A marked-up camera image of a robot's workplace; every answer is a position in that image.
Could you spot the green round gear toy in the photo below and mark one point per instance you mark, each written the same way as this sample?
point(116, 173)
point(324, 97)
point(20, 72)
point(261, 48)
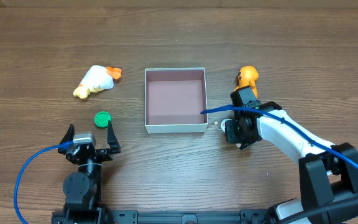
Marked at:
point(102, 119)

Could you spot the orange dog figurine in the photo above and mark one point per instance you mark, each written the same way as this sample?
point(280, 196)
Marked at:
point(247, 77)

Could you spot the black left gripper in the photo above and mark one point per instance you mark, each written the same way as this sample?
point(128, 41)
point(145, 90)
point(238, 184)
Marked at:
point(91, 152)

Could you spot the small wooden rattle drum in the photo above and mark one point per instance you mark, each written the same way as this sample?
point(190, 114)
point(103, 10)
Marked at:
point(222, 125)

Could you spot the white box pink inside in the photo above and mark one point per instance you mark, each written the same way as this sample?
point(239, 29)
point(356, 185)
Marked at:
point(174, 100)

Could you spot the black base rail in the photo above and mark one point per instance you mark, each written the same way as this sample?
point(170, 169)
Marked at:
point(183, 217)

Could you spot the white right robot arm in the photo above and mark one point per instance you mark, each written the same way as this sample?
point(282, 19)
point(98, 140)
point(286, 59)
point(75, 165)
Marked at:
point(328, 172)

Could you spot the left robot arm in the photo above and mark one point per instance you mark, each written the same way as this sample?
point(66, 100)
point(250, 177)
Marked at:
point(83, 188)

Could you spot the white plush duck toy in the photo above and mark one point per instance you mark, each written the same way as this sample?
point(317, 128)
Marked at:
point(97, 78)

